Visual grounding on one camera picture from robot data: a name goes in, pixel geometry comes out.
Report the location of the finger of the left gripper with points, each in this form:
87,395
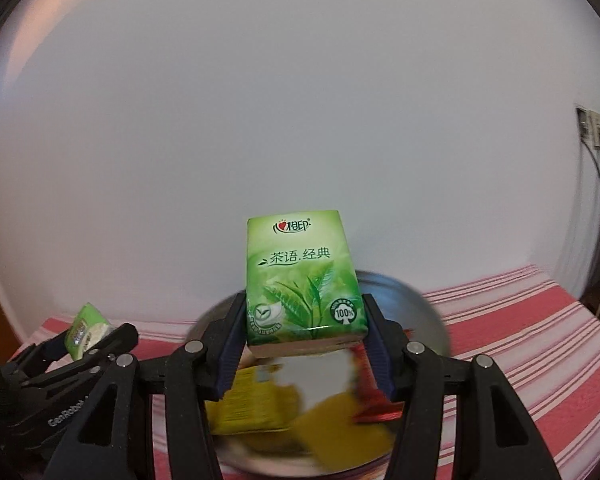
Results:
121,340
36,358

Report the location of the yellow green scrub sponge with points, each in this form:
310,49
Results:
330,434

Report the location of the red snack packet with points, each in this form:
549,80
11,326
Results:
375,407

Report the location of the wall power socket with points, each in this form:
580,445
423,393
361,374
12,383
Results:
589,127

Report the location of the yellow snack packet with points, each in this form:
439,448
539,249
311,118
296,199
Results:
257,402

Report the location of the round metal cookie tin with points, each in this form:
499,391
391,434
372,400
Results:
398,302

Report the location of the red white striped cloth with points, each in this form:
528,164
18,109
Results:
546,342

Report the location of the green tea tissue pack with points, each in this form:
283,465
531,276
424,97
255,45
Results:
302,293

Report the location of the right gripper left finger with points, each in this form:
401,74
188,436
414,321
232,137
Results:
114,436

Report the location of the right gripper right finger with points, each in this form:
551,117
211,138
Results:
495,436

